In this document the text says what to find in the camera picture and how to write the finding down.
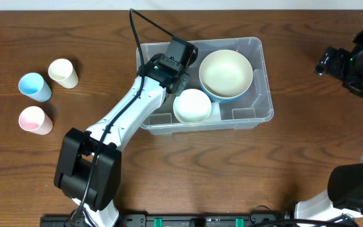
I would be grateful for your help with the light grey bowl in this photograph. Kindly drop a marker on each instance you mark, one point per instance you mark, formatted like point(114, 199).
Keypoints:
point(180, 119)

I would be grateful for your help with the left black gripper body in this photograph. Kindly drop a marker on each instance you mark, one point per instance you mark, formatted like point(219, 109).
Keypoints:
point(181, 82)

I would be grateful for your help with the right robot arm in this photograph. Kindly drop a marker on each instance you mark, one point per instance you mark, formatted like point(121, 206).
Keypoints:
point(342, 201)

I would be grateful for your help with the dark blue bowl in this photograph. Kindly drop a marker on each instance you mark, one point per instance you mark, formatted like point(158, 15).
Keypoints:
point(207, 92)
point(222, 99)

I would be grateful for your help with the pink cup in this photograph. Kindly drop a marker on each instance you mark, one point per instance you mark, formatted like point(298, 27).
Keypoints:
point(34, 119)

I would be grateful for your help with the clear plastic storage container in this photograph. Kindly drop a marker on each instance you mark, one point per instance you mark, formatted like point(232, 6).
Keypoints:
point(253, 108)

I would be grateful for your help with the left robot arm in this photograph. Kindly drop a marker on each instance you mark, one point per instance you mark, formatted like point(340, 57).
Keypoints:
point(89, 165)

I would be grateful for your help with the white bowl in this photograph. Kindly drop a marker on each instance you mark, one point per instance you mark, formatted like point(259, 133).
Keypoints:
point(192, 104)

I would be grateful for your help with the large beige bowl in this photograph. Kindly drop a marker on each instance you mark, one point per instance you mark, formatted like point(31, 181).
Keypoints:
point(226, 74)

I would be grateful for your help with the light blue cup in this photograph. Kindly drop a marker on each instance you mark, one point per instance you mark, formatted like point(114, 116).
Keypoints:
point(34, 86)

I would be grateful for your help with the cream white cup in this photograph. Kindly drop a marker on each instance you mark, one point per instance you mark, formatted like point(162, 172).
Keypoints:
point(63, 72)

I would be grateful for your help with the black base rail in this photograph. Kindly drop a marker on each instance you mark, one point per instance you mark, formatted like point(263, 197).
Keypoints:
point(255, 218)

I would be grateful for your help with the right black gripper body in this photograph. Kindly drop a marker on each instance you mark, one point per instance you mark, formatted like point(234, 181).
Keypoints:
point(328, 60)

